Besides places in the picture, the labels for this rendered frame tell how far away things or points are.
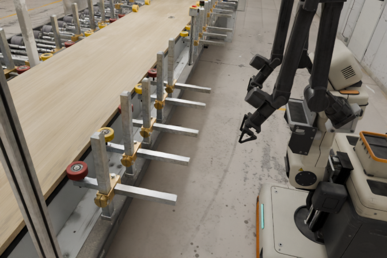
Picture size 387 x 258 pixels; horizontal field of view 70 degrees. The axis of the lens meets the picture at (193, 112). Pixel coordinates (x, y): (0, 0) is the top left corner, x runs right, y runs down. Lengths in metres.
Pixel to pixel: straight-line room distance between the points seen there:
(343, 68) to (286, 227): 1.04
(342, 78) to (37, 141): 1.33
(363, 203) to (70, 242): 1.28
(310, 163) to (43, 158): 1.22
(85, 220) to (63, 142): 0.36
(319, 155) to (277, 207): 0.63
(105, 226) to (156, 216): 0.93
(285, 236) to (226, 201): 0.61
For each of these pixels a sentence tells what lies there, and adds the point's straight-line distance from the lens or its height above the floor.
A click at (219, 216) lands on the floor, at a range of 2.18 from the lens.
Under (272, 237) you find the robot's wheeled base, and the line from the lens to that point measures 1.83.
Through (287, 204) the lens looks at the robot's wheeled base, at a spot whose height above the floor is 0.28.
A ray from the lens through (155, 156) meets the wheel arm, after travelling 1.35.
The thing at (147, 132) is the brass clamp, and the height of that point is 0.82.
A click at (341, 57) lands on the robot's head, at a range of 1.25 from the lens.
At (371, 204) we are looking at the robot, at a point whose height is 0.79.
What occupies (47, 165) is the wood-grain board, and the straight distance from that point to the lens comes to 1.28.
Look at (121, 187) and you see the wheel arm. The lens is 1.20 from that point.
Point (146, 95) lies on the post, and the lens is 1.42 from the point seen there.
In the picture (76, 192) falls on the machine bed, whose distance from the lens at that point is 1.44.
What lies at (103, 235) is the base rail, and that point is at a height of 0.70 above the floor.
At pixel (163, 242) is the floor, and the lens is 2.04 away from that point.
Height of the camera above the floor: 1.72
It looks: 32 degrees down
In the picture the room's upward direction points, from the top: 5 degrees clockwise
